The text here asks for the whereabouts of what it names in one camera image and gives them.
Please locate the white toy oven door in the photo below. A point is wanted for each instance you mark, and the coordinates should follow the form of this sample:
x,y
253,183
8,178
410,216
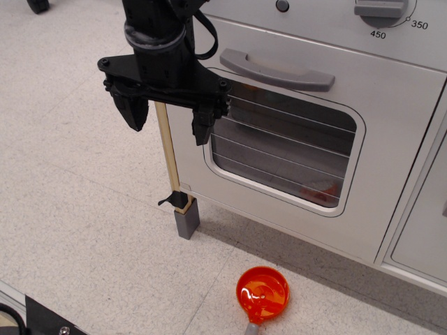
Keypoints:
x,y
364,134

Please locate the white side cabinet door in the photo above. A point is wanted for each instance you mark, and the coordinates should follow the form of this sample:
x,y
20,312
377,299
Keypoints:
x,y
418,247

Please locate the grey oven door handle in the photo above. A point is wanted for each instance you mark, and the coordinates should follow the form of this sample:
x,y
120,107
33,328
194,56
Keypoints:
x,y
309,80

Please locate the grey post foot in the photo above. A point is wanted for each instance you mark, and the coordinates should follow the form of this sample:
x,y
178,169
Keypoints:
x,y
188,223

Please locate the orange object inside oven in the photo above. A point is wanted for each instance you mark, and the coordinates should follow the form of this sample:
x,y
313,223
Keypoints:
x,y
322,192

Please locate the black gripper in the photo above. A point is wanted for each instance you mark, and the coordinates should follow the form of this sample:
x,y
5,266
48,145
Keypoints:
x,y
172,75

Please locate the grey temperature knob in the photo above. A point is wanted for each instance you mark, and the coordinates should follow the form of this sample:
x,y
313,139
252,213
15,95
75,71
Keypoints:
x,y
381,14

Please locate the orange toy frying pan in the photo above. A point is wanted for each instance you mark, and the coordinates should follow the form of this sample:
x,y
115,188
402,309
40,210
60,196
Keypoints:
x,y
263,293

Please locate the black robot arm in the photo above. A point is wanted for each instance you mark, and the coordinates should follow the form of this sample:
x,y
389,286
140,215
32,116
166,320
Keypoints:
x,y
154,25

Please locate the white toy kitchen cabinet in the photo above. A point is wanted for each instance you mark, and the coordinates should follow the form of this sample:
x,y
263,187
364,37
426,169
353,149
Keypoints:
x,y
418,38

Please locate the light wooden corner post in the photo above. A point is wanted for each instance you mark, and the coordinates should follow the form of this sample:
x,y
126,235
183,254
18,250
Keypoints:
x,y
167,143

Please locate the black metal base plate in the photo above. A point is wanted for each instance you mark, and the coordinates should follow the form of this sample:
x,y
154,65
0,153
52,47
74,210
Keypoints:
x,y
41,320

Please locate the black caster wheel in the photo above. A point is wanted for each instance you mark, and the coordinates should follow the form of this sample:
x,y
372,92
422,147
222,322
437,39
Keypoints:
x,y
38,6

